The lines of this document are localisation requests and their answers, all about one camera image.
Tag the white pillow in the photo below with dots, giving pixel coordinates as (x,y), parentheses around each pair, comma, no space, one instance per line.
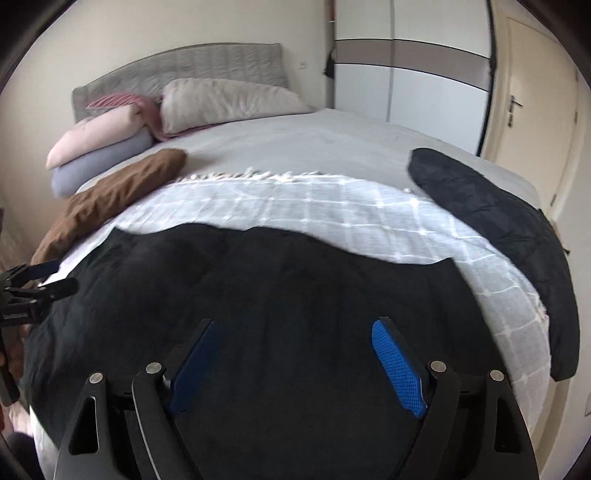
(191,102)

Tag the grey padded headboard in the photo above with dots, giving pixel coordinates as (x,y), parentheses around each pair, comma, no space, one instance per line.
(249,62)

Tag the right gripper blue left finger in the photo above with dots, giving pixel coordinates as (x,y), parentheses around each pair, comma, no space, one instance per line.
(188,367)

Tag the lilac folded blanket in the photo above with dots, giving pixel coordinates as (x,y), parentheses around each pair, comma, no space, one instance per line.
(67,179)

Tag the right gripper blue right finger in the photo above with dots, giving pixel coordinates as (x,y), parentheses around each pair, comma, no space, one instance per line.
(404,373)

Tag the grey bed sheet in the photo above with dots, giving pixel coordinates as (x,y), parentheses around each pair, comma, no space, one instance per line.
(328,142)

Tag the metal door handle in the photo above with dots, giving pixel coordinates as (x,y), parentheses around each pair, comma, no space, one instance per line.
(513,105)

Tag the brown pillow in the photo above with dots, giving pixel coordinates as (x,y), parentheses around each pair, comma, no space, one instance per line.
(87,211)

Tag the white and grey wardrobe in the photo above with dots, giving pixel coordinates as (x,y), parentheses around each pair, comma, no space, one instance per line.
(424,65)

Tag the pink striped pillow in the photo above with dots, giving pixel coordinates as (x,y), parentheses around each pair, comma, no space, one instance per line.
(141,108)

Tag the cream door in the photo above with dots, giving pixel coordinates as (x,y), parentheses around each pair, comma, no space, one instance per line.
(537,70)

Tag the white checked bedspread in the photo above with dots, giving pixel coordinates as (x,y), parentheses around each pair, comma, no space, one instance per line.
(363,218)

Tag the dark quilted jacket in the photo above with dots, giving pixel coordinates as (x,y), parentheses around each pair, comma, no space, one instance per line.
(519,231)

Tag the large black coat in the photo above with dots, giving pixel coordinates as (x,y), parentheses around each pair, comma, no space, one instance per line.
(294,388)

